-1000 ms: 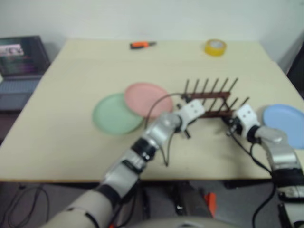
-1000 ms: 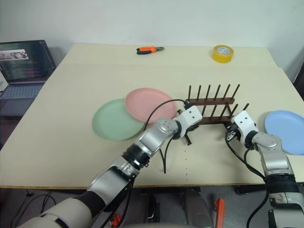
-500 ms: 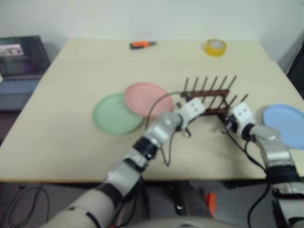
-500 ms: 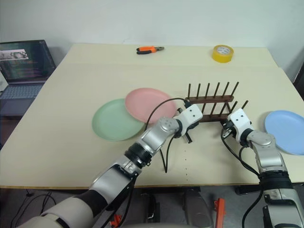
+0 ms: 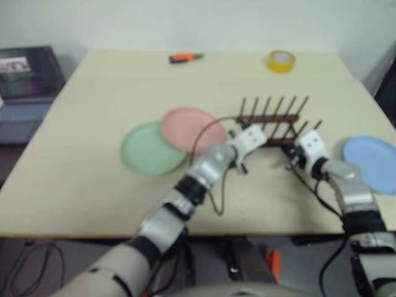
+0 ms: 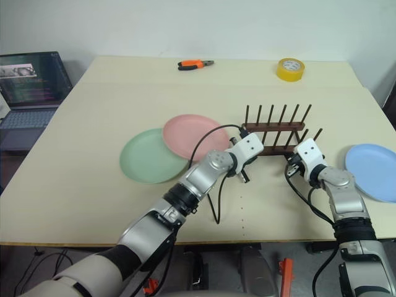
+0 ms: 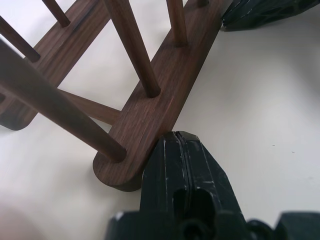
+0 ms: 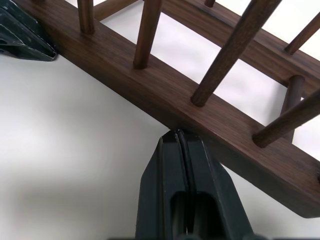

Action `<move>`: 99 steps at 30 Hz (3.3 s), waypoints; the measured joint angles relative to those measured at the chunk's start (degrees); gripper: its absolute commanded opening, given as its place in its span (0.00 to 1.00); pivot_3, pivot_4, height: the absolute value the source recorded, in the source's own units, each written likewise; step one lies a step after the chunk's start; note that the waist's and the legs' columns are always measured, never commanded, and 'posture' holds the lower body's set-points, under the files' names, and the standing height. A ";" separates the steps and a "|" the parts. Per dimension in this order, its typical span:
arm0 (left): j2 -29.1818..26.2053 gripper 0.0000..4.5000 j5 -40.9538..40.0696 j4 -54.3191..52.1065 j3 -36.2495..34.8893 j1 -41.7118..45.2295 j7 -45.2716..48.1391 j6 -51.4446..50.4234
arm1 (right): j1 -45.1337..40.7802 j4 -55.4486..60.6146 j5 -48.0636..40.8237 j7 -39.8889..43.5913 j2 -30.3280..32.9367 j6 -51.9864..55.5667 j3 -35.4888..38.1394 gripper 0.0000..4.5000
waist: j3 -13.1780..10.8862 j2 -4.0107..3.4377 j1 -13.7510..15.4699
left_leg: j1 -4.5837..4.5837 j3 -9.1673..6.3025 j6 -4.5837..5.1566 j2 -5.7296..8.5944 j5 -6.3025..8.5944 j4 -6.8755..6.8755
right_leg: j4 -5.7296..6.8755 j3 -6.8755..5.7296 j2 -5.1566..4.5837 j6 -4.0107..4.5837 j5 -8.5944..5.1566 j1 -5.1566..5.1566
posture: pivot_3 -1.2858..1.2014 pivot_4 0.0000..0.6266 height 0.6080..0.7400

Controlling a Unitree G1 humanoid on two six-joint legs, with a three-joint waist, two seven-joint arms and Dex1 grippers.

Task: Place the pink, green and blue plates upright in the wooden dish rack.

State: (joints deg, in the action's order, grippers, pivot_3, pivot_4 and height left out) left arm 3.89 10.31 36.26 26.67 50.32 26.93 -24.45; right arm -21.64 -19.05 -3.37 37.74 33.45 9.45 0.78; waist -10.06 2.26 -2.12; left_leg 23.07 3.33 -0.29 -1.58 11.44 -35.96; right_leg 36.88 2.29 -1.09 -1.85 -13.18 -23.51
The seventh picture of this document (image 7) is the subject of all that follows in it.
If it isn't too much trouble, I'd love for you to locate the dark wooden dish rack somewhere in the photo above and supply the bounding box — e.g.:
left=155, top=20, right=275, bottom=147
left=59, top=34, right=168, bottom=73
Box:
left=0, top=0, right=232, bottom=195

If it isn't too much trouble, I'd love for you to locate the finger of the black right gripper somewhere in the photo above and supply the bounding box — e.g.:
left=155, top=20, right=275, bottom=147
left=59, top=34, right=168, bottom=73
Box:
left=221, top=0, right=320, bottom=26
left=224, top=4, right=320, bottom=33

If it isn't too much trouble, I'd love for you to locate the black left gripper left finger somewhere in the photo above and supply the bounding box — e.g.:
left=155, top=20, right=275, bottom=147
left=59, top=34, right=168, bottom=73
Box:
left=139, top=131, right=191, bottom=219

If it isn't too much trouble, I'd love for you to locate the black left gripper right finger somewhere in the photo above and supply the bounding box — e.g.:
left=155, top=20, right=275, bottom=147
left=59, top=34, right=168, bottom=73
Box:
left=178, top=131, right=248, bottom=221

